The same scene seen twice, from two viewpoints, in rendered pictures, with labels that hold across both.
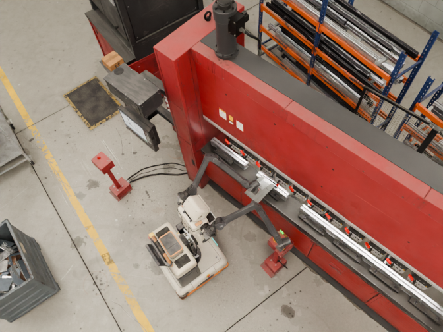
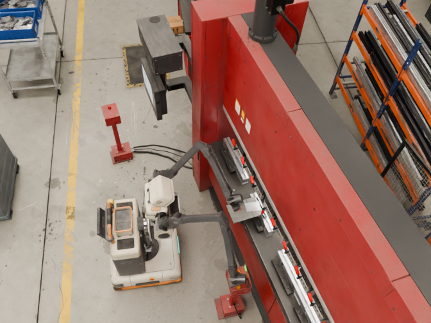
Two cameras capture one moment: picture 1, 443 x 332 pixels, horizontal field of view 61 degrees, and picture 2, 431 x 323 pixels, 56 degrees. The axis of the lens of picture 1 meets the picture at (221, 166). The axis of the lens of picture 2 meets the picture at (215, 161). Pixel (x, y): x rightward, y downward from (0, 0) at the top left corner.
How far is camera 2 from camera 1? 0.75 m
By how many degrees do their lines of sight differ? 11
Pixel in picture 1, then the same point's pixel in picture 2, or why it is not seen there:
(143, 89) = (166, 45)
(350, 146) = (336, 182)
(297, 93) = (310, 104)
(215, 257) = (169, 264)
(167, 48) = (204, 8)
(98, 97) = not seen: hidden behind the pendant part
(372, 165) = (349, 214)
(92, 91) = not seen: hidden behind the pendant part
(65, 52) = (147, 10)
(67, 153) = (94, 98)
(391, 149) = (385, 209)
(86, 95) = (142, 55)
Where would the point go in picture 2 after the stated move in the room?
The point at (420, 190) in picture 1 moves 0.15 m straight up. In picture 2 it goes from (393, 270) to (406, 257)
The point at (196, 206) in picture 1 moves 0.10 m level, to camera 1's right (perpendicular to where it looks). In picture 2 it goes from (160, 188) to (172, 193)
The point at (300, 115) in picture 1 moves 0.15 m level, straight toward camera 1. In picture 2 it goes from (299, 126) to (284, 141)
